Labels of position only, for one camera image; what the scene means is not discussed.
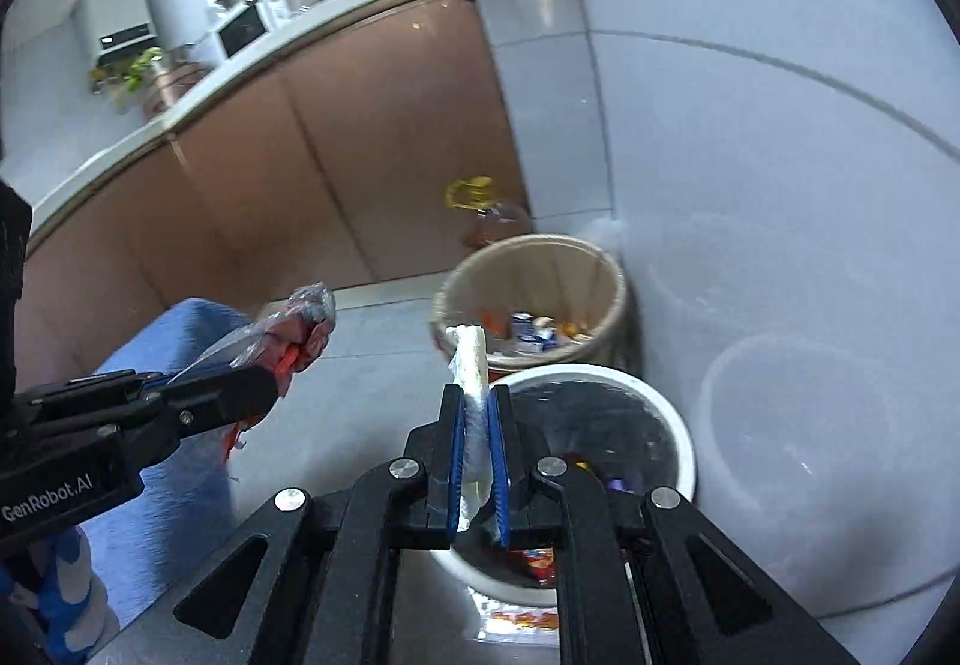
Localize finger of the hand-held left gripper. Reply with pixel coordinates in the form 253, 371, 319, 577
15, 369, 170, 412
112, 365, 283, 469

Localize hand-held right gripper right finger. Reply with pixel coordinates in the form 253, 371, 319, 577
486, 386, 860, 665

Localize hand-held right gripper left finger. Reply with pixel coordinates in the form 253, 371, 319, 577
97, 384, 467, 665

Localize white tissue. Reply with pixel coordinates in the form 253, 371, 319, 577
445, 323, 496, 531

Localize white trash bin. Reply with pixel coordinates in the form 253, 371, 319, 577
442, 365, 698, 606

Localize clear plastic wrapper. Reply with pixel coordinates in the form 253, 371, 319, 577
169, 282, 337, 463

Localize beige trash bin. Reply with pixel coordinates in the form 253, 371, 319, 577
431, 233, 629, 381

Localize red snack wrapper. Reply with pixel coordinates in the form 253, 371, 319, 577
519, 548, 560, 587

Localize blue mat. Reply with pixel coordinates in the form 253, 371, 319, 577
75, 297, 256, 636

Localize small blue white carton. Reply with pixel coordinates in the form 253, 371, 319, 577
510, 312, 560, 352

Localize brown kitchen cabinet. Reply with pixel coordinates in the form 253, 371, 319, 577
15, 0, 533, 381

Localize yellow plastic bag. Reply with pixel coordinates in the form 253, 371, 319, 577
444, 176, 500, 213

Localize green potted plant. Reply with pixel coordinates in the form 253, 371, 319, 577
90, 46, 163, 97

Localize white range hood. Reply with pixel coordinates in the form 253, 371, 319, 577
96, 23, 160, 66

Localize white microwave oven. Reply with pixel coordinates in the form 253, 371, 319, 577
216, 5, 269, 60

